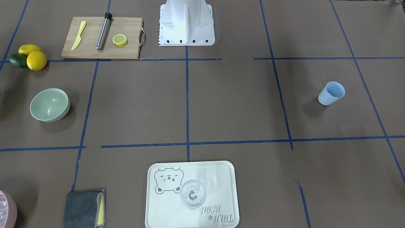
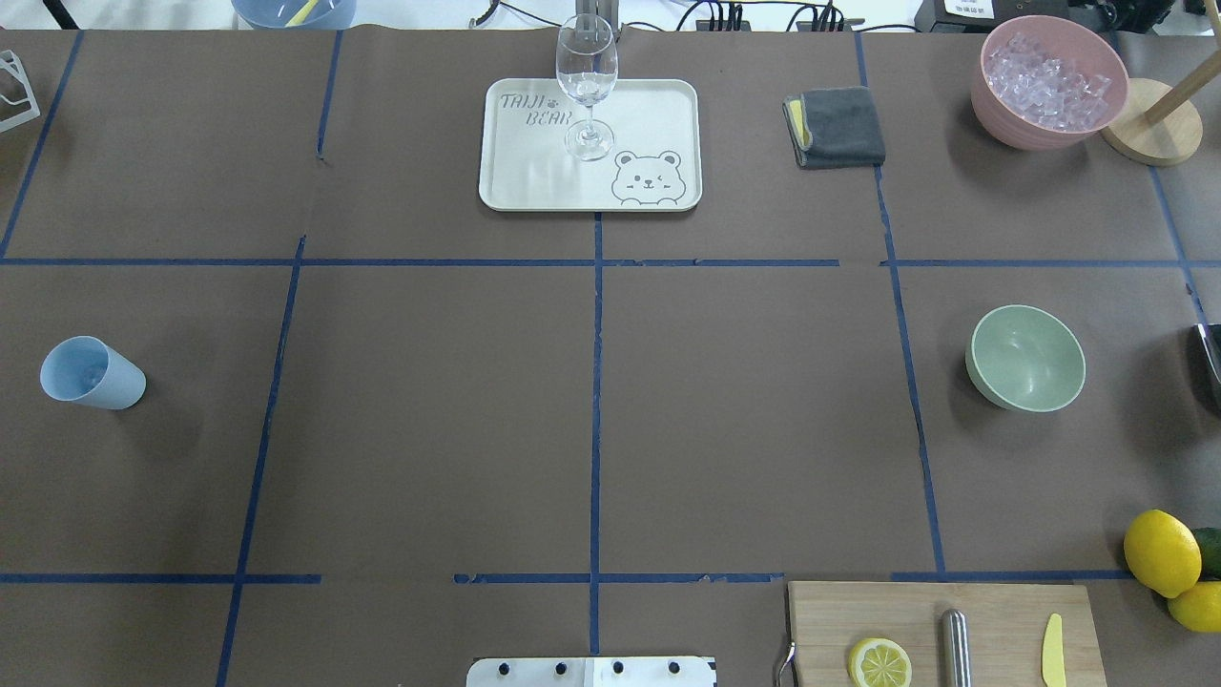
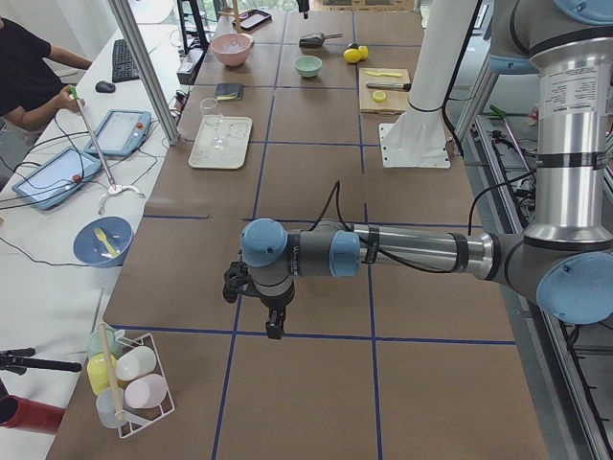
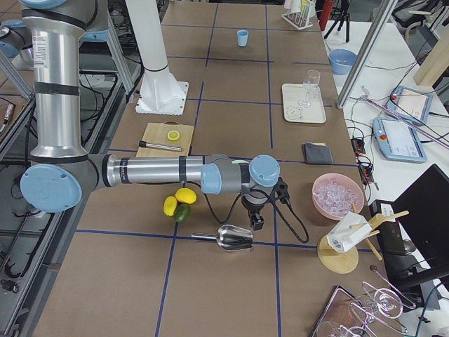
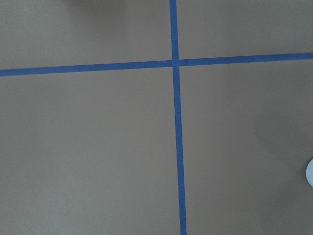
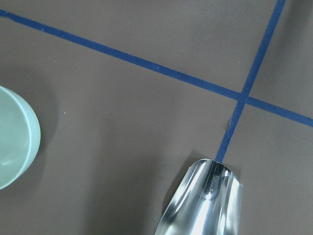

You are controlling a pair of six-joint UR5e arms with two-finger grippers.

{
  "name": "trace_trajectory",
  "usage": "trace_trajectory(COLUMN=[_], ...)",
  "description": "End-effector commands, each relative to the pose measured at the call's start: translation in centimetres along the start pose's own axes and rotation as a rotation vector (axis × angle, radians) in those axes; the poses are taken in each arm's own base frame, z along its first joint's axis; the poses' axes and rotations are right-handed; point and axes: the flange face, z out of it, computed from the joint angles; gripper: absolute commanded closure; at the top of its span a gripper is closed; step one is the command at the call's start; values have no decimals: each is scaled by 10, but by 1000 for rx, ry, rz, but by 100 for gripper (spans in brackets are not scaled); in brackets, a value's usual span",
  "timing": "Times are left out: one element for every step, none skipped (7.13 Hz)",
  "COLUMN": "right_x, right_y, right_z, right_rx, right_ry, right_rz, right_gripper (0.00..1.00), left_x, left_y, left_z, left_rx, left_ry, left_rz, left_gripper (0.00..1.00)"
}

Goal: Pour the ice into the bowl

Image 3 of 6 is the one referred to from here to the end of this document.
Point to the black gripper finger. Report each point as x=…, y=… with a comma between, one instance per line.
x=274, y=331

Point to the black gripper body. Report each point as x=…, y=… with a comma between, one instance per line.
x=276, y=303

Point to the green bowl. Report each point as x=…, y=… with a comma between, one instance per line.
x=308, y=66

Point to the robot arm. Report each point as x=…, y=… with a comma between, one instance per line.
x=562, y=261

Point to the blue bowl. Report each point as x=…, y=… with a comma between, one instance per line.
x=90, y=251

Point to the pink bowl with ice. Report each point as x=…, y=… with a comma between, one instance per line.
x=232, y=49

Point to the metal ice scoop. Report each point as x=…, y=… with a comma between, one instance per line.
x=316, y=40

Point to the white cup on rack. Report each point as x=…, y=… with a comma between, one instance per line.
x=136, y=363

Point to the pink cup on rack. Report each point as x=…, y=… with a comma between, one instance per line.
x=146, y=392

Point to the cream bear tray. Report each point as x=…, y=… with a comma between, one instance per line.
x=236, y=134

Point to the green cup on rack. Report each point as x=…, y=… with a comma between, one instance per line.
x=94, y=343

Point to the clear cup on rack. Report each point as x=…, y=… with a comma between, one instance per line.
x=106, y=409

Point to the yellow cup on rack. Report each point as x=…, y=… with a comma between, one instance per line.
x=97, y=373

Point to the yellow plastic fork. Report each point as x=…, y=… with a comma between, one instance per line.
x=102, y=237

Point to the reacher grabber stick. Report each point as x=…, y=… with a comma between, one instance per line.
x=114, y=188

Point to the clear wine glass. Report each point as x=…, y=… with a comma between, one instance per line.
x=211, y=112

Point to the grey folded cloth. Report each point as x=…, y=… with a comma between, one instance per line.
x=228, y=92

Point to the lemon half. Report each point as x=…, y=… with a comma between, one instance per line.
x=379, y=96

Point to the far blue teach pendant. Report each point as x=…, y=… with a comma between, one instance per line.
x=123, y=131

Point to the blue teach pendant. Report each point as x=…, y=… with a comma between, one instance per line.
x=123, y=131
x=58, y=178

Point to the wooden cutting board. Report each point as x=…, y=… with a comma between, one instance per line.
x=383, y=90

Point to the yellow lemon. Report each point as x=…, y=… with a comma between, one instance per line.
x=364, y=52
x=352, y=55

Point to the near blue teach pendant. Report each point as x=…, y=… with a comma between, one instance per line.
x=58, y=178

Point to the red cylinder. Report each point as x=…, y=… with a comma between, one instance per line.
x=28, y=415

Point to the wooden paper towel stand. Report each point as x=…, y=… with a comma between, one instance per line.
x=232, y=11

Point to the black computer mouse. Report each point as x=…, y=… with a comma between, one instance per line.
x=105, y=87

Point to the black keyboard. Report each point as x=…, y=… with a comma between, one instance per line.
x=123, y=64

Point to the seated person black shirt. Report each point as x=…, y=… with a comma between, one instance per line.
x=31, y=92

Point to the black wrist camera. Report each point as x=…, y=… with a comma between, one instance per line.
x=238, y=281

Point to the white wire cup rack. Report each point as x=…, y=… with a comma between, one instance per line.
x=137, y=420

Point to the wooden dowel handle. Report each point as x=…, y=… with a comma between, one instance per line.
x=115, y=390

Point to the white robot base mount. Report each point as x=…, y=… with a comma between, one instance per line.
x=417, y=139

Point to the black camera tripod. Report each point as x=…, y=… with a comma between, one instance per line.
x=19, y=361

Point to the aluminium frame post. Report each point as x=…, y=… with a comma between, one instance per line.
x=130, y=30

